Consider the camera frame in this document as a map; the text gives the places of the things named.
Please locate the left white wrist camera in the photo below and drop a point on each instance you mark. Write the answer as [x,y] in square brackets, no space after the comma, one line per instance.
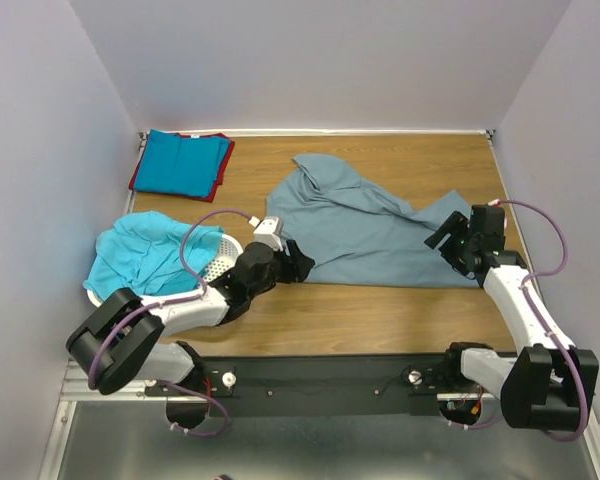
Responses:
[268,231]

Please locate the folded teal t shirt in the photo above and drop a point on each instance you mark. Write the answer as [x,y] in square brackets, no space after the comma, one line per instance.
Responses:
[180,162]

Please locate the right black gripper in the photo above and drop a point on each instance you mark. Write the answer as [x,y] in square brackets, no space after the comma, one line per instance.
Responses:
[456,224]

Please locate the folded red t shirt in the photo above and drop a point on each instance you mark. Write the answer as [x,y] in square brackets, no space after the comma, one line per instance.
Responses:
[222,172]

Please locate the crumpled teal t shirt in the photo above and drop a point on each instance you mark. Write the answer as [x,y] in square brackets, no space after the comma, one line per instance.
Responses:
[154,226]

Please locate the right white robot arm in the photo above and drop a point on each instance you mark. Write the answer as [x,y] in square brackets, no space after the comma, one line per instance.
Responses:
[551,383]

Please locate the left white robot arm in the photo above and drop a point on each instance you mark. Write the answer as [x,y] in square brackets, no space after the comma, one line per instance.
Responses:
[119,342]

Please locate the grey-blue t shirt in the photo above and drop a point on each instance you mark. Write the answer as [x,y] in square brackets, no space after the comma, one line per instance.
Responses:
[357,232]

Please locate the white perforated basket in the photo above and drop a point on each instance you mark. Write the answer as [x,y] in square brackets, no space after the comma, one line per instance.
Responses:
[225,255]

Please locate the aluminium frame rail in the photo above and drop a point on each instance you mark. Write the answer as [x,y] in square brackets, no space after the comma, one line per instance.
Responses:
[126,436]

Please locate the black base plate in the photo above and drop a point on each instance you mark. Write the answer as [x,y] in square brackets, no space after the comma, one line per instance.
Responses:
[335,385]

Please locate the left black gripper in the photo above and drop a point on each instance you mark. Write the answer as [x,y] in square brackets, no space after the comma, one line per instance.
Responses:
[296,266]

